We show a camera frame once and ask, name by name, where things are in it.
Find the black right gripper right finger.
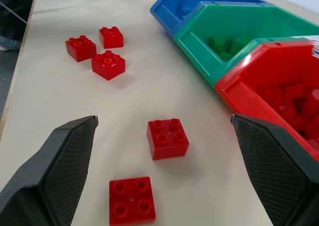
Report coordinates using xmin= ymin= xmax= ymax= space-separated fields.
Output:
xmin=230 ymin=113 xmax=319 ymax=226

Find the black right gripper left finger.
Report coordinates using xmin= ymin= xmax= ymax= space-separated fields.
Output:
xmin=0 ymin=115 xmax=99 ymax=226

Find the pile of red toy bricks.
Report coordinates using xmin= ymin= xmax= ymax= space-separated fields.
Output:
xmin=256 ymin=83 xmax=319 ymax=149

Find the red plastic storage bin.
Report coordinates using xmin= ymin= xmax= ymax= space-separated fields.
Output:
xmin=214 ymin=41 xmax=319 ymax=162

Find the red square toy brick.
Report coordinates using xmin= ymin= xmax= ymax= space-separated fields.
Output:
xmin=99 ymin=26 xmax=125 ymax=49
xmin=91 ymin=50 xmax=126 ymax=81
xmin=146 ymin=118 xmax=190 ymax=161
xmin=65 ymin=35 xmax=97 ymax=62
xmin=109 ymin=177 xmax=157 ymax=226

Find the green toy brick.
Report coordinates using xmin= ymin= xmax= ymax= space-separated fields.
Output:
xmin=208 ymin=36 xmax=231 ymax=54
xmin=228 ymin=35 xmax=255 ymax=56

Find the grey shoe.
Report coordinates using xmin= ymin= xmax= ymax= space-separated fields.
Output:
xmin=0 ymin=35 xmax=22 ymax=51

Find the green plastic storage bin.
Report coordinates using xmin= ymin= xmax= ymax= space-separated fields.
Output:
xmin=173 ymin=1 xmax=319 ymax=90

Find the blue toy brick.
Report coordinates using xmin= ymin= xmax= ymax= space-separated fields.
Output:
xmin=175 ymin=6 xmax=194 ymax=22

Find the blue plastic storage bin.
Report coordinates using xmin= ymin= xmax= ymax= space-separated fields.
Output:
xmin=150 ymin=0 xmax=275 ymax=39

